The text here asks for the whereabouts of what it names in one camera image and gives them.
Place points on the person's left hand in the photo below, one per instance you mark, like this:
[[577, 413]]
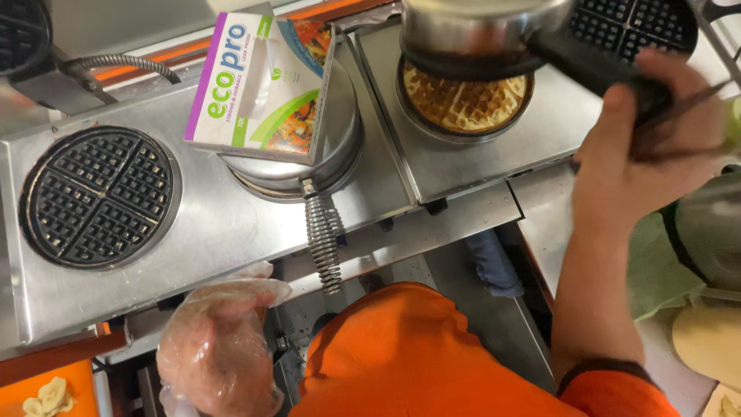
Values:
[[214, 353]]

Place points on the person's right hand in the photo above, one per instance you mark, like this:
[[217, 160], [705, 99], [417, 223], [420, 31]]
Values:
[[613, 185]]

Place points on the person's left fingers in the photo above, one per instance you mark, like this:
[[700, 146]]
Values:
[[243, 292]]

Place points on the thin dark metal pick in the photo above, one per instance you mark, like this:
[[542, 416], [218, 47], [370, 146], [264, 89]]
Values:
[[694, 101]]

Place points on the steel double waffle maker base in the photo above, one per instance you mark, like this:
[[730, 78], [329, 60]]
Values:
[[220, 226]]

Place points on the black round waffle grid plate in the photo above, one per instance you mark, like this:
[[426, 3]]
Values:
[[98, 197]]

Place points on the person's orange shirt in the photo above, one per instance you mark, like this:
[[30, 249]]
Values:
[[405, 359]]

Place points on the closed steel waffle iron lid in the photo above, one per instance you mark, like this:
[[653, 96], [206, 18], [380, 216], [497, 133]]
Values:
[[341, 139]]

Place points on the white printed carton box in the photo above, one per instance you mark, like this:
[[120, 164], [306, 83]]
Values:
[[260, 87]]

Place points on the pale sliced food pieces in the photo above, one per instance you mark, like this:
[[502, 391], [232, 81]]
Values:
[[52, 398]]

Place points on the orange tray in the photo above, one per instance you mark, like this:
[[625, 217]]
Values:
[[35, 385]]

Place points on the steel single waffle maker base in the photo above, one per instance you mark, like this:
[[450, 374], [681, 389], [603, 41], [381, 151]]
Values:
[[463, 162]]

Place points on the golden round waffle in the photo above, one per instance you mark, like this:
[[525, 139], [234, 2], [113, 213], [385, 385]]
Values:
[[463, 101]]

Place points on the open black waffle iron lid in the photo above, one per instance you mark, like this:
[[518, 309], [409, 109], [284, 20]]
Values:
[[20, 35]]

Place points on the green cloth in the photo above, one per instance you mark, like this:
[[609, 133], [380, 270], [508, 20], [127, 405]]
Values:
[[660, 278]]

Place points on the cream round container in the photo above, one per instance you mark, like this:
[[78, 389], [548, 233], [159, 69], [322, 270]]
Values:
[[709, 344]]

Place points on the open lid black waffle grid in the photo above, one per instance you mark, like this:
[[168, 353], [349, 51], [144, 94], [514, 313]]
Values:
[[637, 26]]

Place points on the grey steel bowl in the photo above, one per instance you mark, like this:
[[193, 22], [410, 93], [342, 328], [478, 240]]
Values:
[[715, 231]]

